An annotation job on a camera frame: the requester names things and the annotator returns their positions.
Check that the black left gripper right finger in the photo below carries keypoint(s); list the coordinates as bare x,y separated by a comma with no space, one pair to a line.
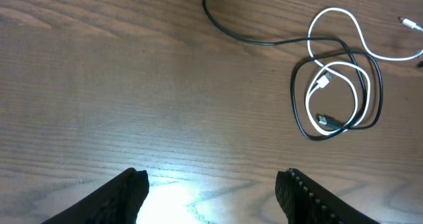
305,201

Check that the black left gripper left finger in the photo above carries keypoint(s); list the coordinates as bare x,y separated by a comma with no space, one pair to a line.
116,202

